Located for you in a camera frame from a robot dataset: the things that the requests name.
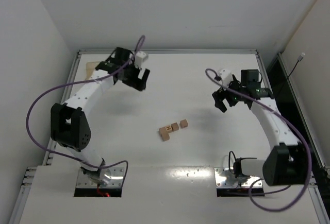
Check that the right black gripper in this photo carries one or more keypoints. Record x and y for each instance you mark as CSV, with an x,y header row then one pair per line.
x,y
225,97

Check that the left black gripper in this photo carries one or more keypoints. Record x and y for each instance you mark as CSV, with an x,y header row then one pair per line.
x,y
135,79

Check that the small wooden cube block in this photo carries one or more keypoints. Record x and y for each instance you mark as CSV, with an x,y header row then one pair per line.
x,y
183,123

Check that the transparent orange plastic container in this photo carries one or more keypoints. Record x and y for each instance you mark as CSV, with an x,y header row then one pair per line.
x,y
90,67

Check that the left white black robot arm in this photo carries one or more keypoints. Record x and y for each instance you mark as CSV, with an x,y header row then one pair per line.
x,y
69,124

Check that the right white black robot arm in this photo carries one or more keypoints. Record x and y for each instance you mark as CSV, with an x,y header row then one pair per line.
x,y
289,161

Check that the wooden block letter H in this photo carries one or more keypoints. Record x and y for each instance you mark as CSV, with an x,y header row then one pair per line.
x,y
169,129

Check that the front left wooden block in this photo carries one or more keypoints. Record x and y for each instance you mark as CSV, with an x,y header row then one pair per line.
x,y
164,134

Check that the wooden cube beside H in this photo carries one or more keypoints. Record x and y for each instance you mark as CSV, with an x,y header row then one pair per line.
x,y
174,127

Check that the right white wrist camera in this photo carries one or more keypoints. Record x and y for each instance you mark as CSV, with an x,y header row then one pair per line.
x,y
226,77

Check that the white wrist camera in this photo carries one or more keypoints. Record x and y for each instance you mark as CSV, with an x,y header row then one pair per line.
x,y
140,57
226,77

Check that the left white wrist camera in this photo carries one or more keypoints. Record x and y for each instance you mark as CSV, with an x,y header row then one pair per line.
x,y
140,57

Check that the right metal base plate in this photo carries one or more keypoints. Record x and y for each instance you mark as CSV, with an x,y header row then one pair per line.
x,y
226,180

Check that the metal base plate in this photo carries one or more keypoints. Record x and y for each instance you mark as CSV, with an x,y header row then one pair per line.
x,y
110,178
226,180

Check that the black wall cable white plug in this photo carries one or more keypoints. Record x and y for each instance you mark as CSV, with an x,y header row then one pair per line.
x,y
299,59

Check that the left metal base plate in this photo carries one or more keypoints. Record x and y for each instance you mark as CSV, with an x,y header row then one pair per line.
x,y
110,178

